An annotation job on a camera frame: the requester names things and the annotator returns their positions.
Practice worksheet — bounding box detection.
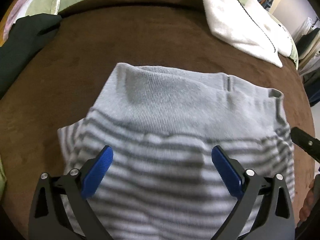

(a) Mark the grey striped zip hoodie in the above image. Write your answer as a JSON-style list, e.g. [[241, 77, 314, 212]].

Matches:
[[57, 63, 295, 239]]

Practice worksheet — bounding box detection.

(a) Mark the clothes rack with hanging clothes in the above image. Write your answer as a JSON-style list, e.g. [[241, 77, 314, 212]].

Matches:
[[293, 17, 319, 107]]

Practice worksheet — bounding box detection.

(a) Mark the person's right hand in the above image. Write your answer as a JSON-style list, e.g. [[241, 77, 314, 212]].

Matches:
[[297, 179, 316, 226]]

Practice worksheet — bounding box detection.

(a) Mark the light green folded cloth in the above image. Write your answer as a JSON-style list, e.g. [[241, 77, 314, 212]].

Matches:
[[0, 159, 7, 199]]

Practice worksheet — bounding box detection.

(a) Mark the white fleece jacket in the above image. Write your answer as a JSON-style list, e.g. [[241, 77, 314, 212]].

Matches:
[[203, 0, 298, 68]]

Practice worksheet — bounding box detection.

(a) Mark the black folded garment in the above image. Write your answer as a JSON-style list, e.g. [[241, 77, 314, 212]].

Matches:
[[1, 14, 62, 97]]

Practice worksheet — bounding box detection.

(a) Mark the pink and white pillow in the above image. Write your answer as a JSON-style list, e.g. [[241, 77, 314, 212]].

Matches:
[[3, 0, 28, 42]]

